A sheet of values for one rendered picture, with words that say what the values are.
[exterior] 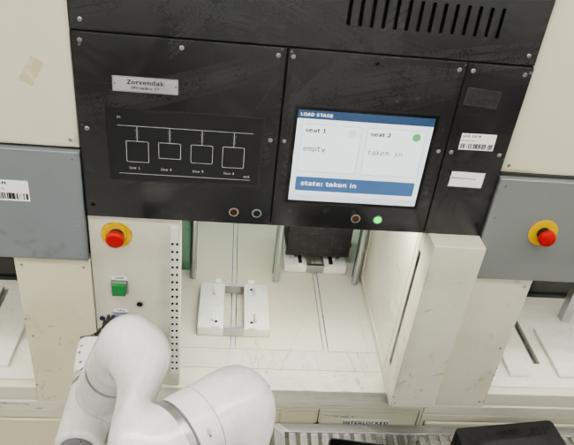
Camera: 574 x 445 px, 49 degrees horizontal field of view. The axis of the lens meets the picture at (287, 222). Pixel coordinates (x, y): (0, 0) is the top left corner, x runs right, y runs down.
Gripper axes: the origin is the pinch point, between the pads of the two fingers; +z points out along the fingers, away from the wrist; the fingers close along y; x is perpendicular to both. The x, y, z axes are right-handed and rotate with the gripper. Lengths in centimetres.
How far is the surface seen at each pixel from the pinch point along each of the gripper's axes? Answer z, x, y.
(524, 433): 0, -34, 105
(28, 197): 11.5, 24.6, -17.2
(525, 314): 47, -33, 123
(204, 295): 47, -30, 19
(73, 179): 11.6, 29.4, -7.7
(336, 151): 12, 39, 46
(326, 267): 64, -31, 59
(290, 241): 64, -21, 45
